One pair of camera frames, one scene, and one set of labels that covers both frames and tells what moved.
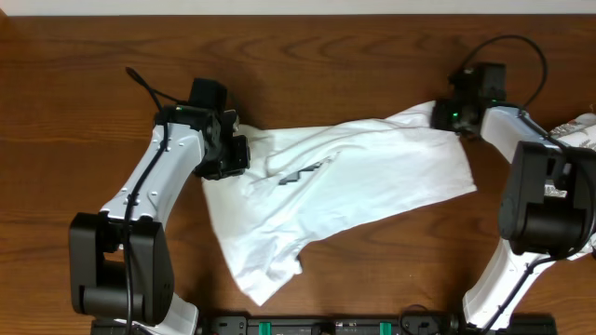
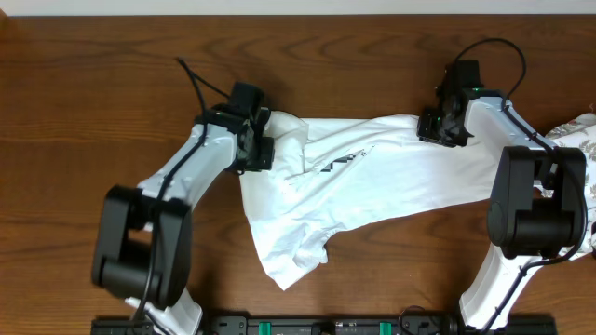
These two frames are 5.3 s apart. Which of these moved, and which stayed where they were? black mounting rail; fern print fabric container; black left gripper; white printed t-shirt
Moved: black left gripper; white printed t-shirt
Stayed: black mounting rail; fern print fabric container
